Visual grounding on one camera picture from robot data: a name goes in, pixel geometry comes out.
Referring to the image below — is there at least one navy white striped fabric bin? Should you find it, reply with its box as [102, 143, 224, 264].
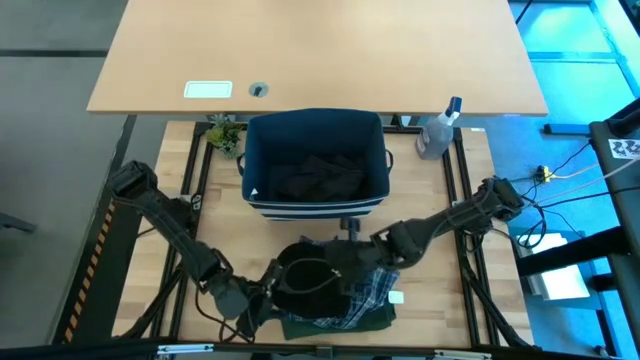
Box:
[236, 107, 395, 223]

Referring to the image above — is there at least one black cloth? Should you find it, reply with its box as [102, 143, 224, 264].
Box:
[269, 153, 366, 204]

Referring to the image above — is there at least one white marker card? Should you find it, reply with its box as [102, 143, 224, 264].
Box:
[608, 138, 640, 160]

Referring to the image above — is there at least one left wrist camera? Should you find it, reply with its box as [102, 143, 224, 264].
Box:
[212, 282, 251, 321]

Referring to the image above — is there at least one dark green button shirt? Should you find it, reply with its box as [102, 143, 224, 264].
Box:
[279, 299, 399, 342]

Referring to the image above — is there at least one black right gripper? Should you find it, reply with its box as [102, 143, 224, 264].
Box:
[323, 217, 384, 282]

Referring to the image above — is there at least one black knit garment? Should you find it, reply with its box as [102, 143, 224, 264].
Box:
[272, 242, 352, 321]

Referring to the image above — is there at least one white rectangular tray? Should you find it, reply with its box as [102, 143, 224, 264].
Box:
[182, 80, 234, 100]

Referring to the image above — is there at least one black aluminium table frame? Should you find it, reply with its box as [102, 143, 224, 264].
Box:
[117, 121, 534, 354]

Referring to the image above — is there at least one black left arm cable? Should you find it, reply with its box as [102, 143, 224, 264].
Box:
[193, 289, 257, 346]

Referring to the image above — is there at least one white box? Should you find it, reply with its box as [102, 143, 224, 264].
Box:
[517, 232, 592, 301]

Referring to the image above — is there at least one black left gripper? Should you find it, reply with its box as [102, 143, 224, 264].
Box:
[238, 258, 285, 337]

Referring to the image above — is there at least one small green succulent plant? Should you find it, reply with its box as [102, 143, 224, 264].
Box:
[204, 113, 247, 160]

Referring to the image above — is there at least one blue plaid shirt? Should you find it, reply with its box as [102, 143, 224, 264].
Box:
[287, 235, 401, 331]

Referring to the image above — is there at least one light wooden desk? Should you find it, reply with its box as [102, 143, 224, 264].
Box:
[85, 0, 550, 118]

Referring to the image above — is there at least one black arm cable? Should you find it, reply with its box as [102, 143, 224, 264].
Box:
[193, 289, 257, 346]
[281, 257, 345, 297]

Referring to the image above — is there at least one black yellow striped base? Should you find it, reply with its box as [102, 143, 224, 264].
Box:
[52, 198, 147, 347]

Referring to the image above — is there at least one clear spray bottle blue nozzle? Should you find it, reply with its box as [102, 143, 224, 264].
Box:
[415, 95, 464, 161]

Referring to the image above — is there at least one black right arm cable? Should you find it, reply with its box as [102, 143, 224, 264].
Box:
[281, 257, 345, 297]

